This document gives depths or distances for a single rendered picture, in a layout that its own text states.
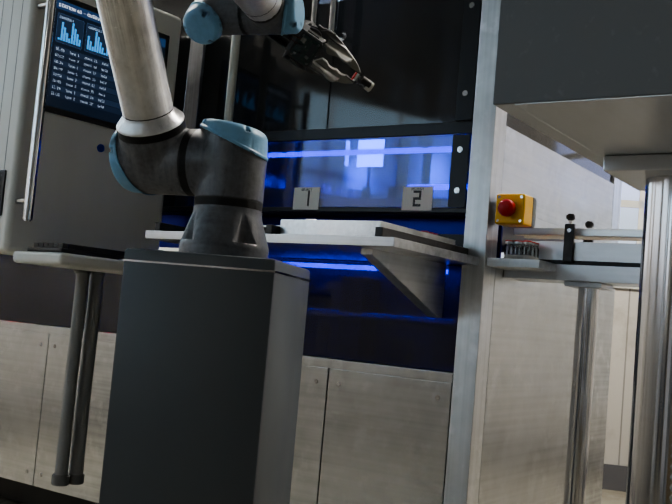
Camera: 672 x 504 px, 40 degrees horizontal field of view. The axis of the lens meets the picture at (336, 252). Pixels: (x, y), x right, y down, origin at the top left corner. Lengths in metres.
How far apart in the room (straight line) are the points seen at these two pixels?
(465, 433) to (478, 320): 0.26
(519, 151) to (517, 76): 1.83
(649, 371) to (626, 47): 0.26
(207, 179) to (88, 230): 1.07
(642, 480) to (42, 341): 2.65
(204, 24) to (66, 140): 0.87
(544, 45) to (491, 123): 1.70
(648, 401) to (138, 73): 1.06
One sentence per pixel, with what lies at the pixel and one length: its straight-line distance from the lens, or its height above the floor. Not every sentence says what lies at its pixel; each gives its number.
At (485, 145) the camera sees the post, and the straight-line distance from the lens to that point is 2.27.
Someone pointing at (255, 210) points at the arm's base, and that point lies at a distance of 1.55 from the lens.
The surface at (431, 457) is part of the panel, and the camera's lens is 2.28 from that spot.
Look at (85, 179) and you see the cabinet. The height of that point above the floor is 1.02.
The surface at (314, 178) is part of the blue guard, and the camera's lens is 2.50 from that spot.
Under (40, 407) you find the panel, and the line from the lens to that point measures 3.19.
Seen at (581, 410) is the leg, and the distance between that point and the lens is 2.28.
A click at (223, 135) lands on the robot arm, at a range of 1.55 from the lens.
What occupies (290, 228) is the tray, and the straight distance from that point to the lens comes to 2.05.
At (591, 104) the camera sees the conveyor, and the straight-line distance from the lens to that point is 0.56.
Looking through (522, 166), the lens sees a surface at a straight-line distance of 2.42.
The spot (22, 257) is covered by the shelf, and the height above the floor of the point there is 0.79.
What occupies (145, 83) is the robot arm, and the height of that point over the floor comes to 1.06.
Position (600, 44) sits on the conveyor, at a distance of 0.56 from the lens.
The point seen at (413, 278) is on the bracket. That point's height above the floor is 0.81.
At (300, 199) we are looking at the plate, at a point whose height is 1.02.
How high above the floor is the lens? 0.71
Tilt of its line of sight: 4 degrees up
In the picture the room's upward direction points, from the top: 5 degrees clockwise
